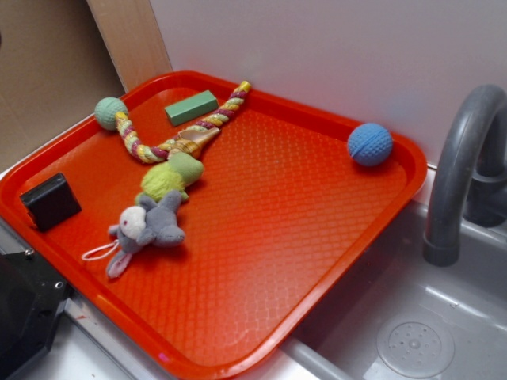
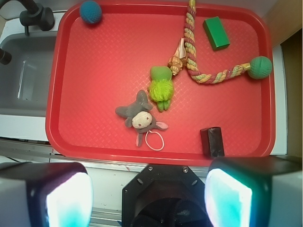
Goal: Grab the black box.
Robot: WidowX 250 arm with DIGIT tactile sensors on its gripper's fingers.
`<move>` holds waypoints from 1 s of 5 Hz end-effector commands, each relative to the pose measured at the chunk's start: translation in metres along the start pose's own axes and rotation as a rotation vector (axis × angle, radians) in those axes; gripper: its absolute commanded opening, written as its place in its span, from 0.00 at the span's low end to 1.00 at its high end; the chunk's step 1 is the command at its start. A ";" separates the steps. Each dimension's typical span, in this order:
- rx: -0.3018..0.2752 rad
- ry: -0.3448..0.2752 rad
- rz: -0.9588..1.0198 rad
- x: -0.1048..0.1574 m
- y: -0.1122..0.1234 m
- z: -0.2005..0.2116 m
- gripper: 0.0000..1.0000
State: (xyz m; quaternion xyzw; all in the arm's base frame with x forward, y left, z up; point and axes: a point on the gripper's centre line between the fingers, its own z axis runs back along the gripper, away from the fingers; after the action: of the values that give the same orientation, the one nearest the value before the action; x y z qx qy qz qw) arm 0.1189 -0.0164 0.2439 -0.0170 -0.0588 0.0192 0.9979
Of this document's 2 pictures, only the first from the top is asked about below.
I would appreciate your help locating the grey plush mouse toy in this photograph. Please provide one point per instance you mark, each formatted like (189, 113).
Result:
(150, 222)

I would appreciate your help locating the wooden plank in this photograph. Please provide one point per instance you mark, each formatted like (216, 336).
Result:
(133, 39)

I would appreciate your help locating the red plastic tray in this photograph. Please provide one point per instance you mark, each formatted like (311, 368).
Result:
(281, 212)

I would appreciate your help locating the black box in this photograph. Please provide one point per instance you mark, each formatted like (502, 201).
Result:
(50, 202)

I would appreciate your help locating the grey plastic sink basin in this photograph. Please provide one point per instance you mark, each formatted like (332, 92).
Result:
(395, 316)

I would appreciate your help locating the green fuzzy plush toy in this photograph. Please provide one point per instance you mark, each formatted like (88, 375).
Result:
(177, 173)

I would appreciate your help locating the grey toy sink faucet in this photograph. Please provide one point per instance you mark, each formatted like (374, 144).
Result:
(470, 181)

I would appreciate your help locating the tan spiral seashell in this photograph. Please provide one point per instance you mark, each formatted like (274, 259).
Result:
(192, 142)

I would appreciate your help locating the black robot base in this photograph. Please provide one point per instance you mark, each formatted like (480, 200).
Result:
(33, 297)

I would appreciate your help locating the green dimpled ball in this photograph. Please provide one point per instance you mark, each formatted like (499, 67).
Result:
(105, 112)

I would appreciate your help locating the multicolour braided rope toy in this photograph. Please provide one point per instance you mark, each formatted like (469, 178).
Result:
(157, 154)

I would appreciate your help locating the blue dimpled ball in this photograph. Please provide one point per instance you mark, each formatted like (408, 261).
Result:
(370, 144)

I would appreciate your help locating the green rectangular block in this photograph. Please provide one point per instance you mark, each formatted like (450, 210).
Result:
(191, 107)

